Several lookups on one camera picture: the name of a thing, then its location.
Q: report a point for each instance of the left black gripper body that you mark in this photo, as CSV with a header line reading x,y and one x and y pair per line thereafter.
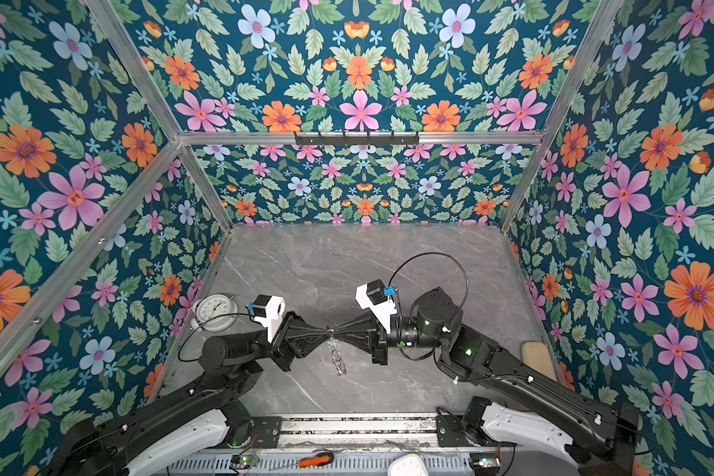
x,y
278,355

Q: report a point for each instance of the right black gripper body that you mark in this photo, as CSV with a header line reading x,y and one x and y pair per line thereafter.
x,y
382,350

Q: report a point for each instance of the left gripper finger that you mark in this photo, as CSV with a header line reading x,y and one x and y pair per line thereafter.
x,y
299,327
304,345

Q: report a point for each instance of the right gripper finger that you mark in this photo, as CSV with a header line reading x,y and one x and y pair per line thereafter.
x,y
359,325
361,342

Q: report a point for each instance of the metal keyring disc red grip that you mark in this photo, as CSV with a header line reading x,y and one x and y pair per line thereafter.
x,y
336,357

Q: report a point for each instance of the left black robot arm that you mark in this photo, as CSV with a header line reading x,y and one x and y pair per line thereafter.
x,y
205,413

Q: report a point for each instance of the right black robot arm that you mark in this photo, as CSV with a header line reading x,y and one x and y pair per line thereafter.
x,y
593,437

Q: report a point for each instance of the white alarm clock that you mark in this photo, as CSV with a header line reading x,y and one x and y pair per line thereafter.
x,y
214,313

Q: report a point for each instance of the white device front edge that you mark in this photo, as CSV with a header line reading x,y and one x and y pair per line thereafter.
x,y
408,465

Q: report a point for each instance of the right small circuit board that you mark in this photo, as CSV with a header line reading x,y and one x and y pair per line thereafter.
x,y
485,465

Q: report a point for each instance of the beige sponge block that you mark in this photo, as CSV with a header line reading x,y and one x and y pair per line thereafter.
x,y
537,356

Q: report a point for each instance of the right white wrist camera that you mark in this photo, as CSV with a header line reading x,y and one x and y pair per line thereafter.
x,y
380,300

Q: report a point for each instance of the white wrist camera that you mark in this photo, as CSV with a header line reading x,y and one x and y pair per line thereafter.
x,y
380,300
269,311

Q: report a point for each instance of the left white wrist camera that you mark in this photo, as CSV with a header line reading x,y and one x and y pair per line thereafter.
x,y
269,311

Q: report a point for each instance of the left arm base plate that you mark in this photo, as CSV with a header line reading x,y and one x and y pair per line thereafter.
x,y
262,432

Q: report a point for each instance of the aluminium front rail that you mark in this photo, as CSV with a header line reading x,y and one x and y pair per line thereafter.
x,y
357,426

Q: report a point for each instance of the orange handled screwdriver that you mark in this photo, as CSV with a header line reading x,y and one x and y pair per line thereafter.
x,y
318,460

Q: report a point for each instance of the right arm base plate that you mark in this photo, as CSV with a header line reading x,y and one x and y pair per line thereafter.
x,y
452,432

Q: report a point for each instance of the black wall hook rack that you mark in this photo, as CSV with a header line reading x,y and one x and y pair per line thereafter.
x,y
344,139

